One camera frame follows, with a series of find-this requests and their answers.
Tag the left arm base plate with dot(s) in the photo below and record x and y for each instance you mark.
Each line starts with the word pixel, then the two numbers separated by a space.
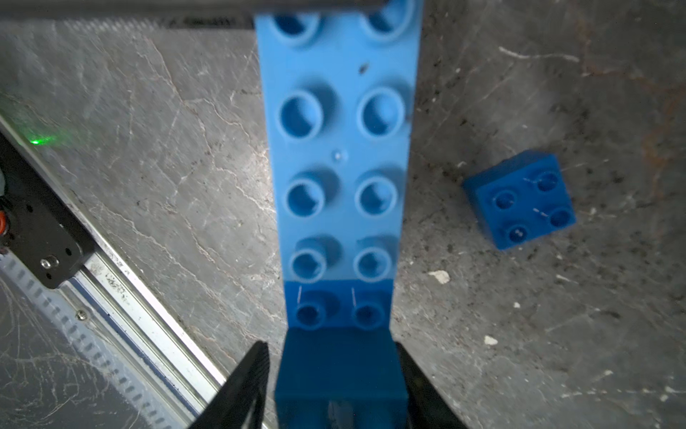
pixel 36 225

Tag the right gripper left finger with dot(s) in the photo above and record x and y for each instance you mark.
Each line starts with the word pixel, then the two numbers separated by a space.
pixel 240 403

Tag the light blue lego brick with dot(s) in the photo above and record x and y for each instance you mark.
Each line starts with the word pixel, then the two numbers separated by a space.
pixel 338 93

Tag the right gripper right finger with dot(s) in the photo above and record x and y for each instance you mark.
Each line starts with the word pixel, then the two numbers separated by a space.
pixel 426 407

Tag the blue lego brick front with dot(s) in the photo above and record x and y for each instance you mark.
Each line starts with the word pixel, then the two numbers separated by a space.
pixel 339 304

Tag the aluminium mounting rail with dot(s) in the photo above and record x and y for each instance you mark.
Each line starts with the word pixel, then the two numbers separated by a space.
pixel 100 351

